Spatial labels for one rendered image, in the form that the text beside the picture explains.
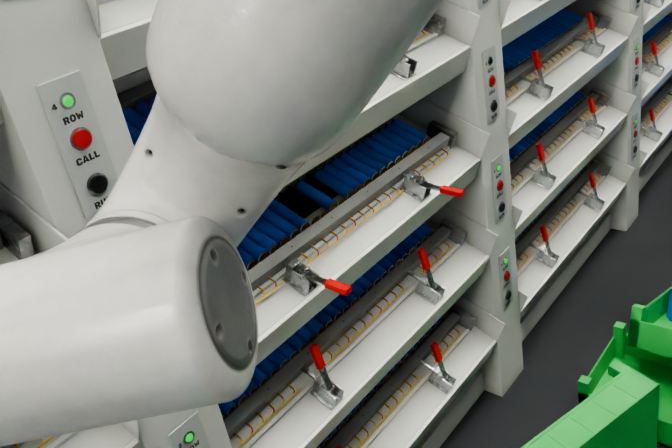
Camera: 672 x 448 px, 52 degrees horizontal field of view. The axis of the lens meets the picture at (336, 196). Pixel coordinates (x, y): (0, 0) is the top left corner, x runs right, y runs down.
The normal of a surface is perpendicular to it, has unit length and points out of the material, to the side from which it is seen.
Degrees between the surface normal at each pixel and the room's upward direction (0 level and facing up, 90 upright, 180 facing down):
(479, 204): 90
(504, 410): 0
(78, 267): 16
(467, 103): 90
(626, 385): 0
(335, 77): 111
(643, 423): 90
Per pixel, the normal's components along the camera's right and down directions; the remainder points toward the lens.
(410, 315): 0.14, -0.76
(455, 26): -0.62, 0.44
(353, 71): 0.50, 0.65
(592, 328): -0.17, -0.88
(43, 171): 0.76, 0.16
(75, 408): 0.00, 0.64
